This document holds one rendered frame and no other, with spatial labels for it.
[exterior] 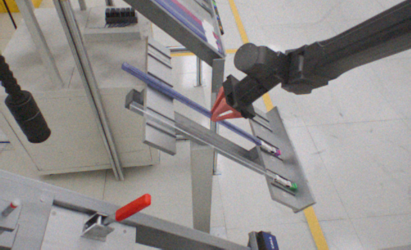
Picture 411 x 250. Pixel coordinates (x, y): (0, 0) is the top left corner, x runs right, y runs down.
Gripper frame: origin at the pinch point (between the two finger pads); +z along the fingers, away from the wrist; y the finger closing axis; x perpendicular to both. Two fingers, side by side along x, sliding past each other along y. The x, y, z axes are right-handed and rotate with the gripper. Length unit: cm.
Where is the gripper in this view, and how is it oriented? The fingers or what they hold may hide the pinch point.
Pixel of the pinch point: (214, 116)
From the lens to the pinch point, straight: 75.3
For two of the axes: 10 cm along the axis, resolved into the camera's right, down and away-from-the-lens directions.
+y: 0.9, 7.2, -6.9
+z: -6.9, 5.4, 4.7
